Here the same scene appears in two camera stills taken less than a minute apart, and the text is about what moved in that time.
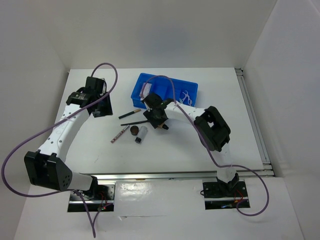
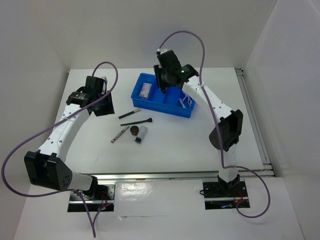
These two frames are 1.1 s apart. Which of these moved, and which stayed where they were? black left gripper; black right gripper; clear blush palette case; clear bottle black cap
Moved: black right gripper
Stayed: clear bottle black cap; clear blush palette case; black left gripper
